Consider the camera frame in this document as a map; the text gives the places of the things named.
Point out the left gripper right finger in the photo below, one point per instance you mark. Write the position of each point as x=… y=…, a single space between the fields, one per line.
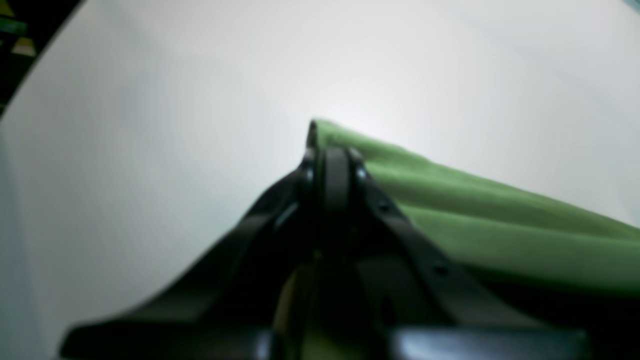
x=423 y=305

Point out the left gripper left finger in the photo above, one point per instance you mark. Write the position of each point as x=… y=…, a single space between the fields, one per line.
x=223 y=306

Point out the green t-shirt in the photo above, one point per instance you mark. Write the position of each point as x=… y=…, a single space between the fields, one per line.
x=564 y=266

